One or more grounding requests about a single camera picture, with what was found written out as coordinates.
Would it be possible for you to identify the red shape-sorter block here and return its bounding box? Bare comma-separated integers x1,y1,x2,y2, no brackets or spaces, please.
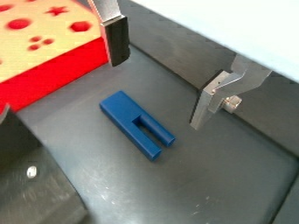
0,0,109,112

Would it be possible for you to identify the black curved fixture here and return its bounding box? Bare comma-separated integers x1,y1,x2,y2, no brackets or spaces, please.
0,107,89,224

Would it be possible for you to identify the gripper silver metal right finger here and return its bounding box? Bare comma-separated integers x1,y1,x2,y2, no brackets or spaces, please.
191,55,273,130

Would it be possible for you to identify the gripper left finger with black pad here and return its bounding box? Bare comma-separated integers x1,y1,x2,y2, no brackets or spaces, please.
89,0,131,67

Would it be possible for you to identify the blue square-circle object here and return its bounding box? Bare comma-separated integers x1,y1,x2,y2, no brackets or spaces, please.
99,91,175,161

